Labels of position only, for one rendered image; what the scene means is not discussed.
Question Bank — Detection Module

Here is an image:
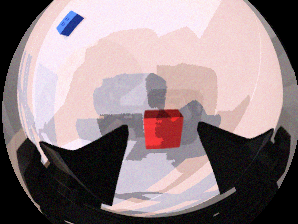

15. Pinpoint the small blue block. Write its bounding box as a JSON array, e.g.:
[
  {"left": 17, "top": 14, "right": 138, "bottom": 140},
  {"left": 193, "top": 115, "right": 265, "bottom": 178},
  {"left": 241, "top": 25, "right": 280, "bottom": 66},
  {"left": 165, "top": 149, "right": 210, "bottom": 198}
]
[{"left": 56, "top": 11, "right": 84, "bottom": 36}]

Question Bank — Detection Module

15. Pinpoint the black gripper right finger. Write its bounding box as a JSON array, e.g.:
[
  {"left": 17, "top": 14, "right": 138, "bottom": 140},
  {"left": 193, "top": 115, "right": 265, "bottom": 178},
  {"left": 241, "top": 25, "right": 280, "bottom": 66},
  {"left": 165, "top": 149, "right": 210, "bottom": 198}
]
[{"left": 197, "top": 121, "right": 274, "bottom": 196}]

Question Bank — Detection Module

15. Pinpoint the red block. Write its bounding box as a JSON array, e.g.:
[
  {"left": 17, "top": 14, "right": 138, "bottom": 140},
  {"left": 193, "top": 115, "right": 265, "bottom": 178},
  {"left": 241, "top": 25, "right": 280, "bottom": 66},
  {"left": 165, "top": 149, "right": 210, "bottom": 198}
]
[{"left": 144, "top": 109, "right": 184, "bottom": 149}]

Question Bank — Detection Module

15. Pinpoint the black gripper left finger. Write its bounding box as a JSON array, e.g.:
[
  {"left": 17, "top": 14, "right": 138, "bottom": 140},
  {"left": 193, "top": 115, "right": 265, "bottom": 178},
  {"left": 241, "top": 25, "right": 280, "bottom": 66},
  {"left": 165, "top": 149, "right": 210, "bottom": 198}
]
[{"left": 39, "top": 125, "right": 129, "bottom": 206}]

